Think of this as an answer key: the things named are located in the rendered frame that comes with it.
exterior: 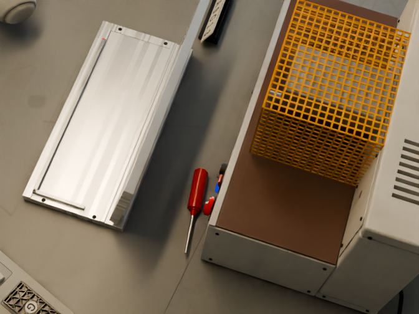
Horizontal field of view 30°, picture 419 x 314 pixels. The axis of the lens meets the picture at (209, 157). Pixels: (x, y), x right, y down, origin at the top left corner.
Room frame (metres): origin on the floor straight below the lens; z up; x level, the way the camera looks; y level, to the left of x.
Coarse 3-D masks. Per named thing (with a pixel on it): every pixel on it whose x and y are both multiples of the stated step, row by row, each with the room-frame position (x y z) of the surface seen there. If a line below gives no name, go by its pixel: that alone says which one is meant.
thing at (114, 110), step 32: (128, 32) 0.96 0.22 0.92; (96, 64) 0.87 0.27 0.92; (128, 64) 0.88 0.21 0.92; (160, 64) 0.90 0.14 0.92; (96, 96) 0.79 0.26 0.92; (128, 96) 0.80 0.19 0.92; (96, 128) 0.72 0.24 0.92; (128, 128) 0.73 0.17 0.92; (160, 128) 0.74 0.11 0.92; (64, 160) 0.63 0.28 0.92; (96, 160) 0.65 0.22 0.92; (128, 160) 0.66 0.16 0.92; (64, 192) 0.57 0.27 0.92; (96, 192) 0.58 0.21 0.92
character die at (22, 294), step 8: (16, 288) 0.36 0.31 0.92; (24, 288) 0.36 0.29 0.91; (8, 296) 0.34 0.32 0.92; (16, 296) 0.35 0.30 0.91; (24, 296) 0.35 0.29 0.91; (32, 296) 0.35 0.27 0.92; (8, 304) 0.33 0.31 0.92; (16, 304) 0.33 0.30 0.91; (24, 304) 0.33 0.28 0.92; (32, 304) 0.34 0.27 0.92; (40, 304) 0.34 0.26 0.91; (48, 304) 0.34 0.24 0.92; (16, 312) 0.32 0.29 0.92; (24, 312) 0.32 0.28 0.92; (32, 312) 0.32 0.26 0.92; (40, 312) 0.33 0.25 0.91; (48, 312) 0.33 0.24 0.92; (56, 312) 0.33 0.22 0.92
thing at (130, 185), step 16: (208, 0) 0.94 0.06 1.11; (192, 32) 0.86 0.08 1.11; (176, 64) 0.78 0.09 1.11; (176, 80) 0.75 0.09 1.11; (160, 96) 0.78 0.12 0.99; (160, 112) 0.68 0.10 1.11; (144, 144) 0.61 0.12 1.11; (144, 160) 0.58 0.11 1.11; (128, 176) 0.59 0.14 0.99; (128, 192) 0.51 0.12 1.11
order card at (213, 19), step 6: (216, 0) 1.09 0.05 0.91; (222, 0) 1.07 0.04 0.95; (216, 6) 1.07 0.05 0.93; (222, 6) 1.04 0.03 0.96; (216, 12) 1.04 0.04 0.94; (210, 18) 1.04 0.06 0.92; (216, 18) 1.01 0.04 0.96; (210, 24) 1.01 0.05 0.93; (210, 30) 0.99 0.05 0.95; (204, 36) 0.98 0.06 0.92
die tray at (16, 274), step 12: (0, 252) 0.42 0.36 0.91; (0, 264) 0.40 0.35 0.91; (12, 264) 0.41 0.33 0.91; (12, 276) 0.38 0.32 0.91; (24, 276) 0.39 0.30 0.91; (0, 288) 0.36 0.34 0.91; (12, 288) 0.36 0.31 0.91; (36, 288) 0.37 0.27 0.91; (0, 300) 0.34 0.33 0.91; (48, 300) 0.35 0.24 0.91; (0, 312) 0.31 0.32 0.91; (12, 312) 0.32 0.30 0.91; (60, 312) 0.33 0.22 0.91; (72, 312) 0.34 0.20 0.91
